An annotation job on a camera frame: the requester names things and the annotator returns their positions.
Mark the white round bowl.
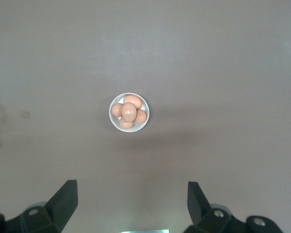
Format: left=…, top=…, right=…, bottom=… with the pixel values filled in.
left=109, top=92, right=150, bottom=133

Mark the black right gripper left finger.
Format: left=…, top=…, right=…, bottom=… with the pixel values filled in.
left=0, top=179, right=79, bottom=233

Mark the brown egg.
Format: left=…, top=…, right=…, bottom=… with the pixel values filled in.
left=111, top=103, right=124, bottom=117
left=119, top=117, right=134, bottom=130
left=121, top=101, right=137, bottom=123
left=134, top=109, right=147, bottom=124
left=123, top=95, right=143, bottom=109

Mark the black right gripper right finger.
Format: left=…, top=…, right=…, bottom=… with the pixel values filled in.
left=183, top=181, right=285, bottom=233

